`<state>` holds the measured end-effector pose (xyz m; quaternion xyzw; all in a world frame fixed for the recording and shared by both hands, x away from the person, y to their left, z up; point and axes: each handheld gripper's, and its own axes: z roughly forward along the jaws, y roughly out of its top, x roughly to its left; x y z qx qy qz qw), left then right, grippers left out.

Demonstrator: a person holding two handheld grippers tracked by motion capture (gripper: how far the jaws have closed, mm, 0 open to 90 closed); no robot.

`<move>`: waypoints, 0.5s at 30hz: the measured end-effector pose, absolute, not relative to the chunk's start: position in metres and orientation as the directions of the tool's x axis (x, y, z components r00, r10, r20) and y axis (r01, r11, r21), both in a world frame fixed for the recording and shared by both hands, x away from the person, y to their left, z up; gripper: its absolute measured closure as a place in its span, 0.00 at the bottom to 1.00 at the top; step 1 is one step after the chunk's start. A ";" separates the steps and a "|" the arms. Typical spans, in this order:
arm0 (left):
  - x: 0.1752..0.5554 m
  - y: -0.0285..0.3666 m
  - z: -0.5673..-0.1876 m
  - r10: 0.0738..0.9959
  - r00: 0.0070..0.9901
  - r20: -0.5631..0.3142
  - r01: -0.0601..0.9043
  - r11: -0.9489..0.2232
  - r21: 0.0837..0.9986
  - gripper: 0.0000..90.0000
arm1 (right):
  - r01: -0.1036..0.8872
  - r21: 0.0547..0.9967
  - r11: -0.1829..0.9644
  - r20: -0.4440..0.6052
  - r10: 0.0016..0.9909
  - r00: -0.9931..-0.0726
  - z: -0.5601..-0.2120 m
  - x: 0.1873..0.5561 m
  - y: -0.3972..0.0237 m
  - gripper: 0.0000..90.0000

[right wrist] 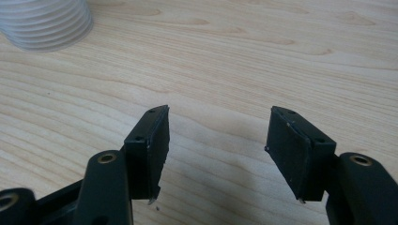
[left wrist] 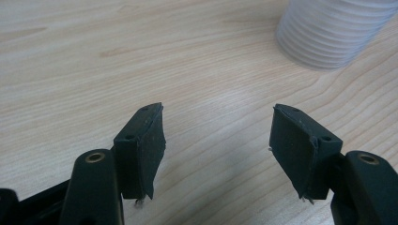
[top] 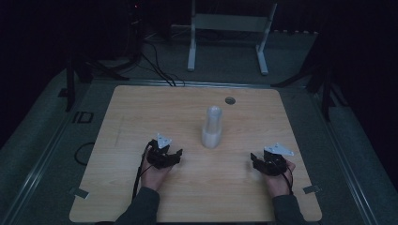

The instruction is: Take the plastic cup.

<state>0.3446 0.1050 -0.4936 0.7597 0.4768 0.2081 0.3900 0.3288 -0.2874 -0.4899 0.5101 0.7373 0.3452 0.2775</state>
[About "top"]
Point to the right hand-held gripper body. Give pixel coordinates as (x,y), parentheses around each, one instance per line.
(274,161)

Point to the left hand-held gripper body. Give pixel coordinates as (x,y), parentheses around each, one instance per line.
(161,153)

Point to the person's right hand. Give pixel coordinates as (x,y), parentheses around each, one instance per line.
(277,184)

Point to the person's left hand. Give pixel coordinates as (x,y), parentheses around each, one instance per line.
(153,176)

